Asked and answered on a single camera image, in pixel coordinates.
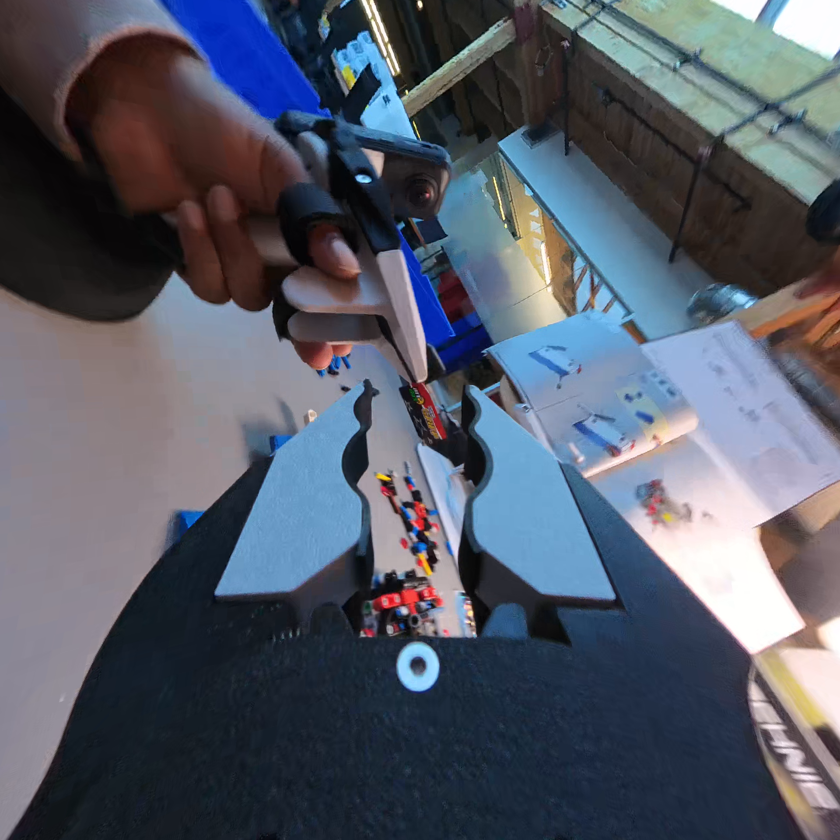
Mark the metal pipe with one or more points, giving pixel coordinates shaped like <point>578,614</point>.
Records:
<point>718,303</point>

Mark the blue storage bin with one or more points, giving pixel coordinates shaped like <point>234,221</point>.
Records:
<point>249,52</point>
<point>436,308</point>

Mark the small red black lego cluster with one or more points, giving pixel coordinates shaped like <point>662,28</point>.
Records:
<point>659,502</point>

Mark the small red black sticker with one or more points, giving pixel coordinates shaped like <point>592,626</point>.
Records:
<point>426,413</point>

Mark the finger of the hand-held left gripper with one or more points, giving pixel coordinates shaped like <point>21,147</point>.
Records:
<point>403,308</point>

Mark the wooden post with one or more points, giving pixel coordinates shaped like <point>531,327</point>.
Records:
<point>459,65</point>

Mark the person's left forearm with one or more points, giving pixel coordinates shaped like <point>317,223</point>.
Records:
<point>52,52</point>

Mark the white stand base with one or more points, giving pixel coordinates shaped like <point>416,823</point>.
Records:
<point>443,499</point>

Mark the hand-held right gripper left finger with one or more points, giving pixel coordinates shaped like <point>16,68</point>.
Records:
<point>295,525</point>

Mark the lego instruction booklet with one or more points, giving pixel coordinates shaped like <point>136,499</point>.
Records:
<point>722,407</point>

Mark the lego car set box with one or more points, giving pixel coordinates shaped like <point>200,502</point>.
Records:
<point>800,754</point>

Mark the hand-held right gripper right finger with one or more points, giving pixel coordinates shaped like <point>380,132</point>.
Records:
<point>544,525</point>

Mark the scattered small lego pieces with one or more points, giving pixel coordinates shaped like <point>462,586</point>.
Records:
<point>413,512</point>

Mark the partly built lego car chassis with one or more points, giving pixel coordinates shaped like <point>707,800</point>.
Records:
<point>407,604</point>

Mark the person's left hand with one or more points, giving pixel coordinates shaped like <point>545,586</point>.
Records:
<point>197,144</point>

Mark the black wrist rest pad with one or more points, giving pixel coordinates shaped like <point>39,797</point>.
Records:
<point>65,249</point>

